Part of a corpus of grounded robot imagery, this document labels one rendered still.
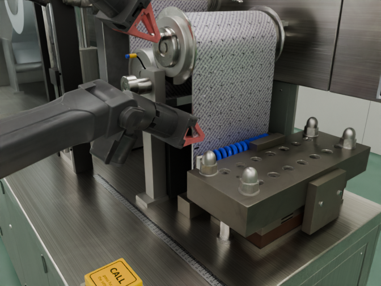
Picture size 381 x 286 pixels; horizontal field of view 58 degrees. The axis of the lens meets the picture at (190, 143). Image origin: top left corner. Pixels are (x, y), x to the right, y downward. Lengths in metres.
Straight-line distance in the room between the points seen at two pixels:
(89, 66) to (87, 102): 0.89
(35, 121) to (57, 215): 0.41
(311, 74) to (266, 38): 0.15
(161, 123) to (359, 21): 0.46
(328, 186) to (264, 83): 0.27
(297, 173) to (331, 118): 2.97
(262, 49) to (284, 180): 0.30
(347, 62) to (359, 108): 2.68
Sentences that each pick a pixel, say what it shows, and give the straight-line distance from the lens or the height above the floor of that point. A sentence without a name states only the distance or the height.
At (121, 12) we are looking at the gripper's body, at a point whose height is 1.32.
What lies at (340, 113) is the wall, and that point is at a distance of 3.59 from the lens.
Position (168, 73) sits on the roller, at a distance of 0.71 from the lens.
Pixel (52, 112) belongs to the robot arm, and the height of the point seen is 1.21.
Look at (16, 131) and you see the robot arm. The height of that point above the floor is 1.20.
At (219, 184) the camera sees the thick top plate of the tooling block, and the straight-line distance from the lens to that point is 0.63.
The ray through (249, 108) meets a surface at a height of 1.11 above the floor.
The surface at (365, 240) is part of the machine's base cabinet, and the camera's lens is 0.89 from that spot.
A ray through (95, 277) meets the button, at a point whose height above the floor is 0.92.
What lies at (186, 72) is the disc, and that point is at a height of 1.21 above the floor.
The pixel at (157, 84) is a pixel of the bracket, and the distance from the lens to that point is 0.71.
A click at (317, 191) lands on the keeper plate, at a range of 0.69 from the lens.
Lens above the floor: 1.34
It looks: 22 degrees down
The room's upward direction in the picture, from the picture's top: straight up
